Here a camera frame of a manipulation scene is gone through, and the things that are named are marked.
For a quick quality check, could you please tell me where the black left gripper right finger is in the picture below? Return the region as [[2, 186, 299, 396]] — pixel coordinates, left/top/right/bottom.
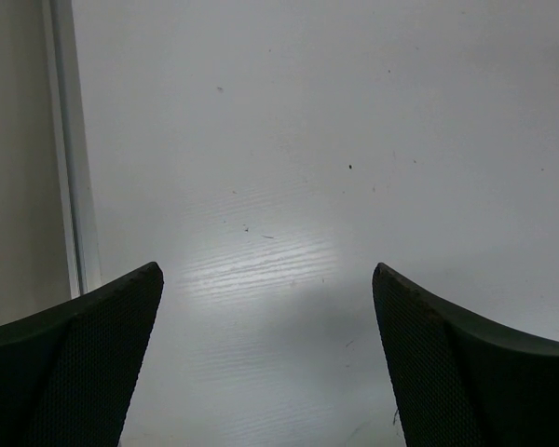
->
[[373, 264, 559, 446]]

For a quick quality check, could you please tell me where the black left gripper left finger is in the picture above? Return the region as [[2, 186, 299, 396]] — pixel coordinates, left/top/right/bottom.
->
[[0, 262, 163, 446]]

